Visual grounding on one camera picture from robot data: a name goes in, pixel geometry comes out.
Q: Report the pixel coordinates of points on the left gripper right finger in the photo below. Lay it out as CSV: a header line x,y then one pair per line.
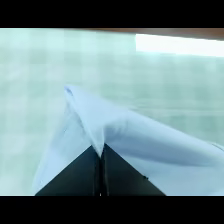
x,y
128,176

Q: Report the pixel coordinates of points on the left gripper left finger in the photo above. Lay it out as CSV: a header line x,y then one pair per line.
x,y
76,176

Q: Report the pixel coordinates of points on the light blue shirt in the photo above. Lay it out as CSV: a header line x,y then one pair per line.
x,y
150,140

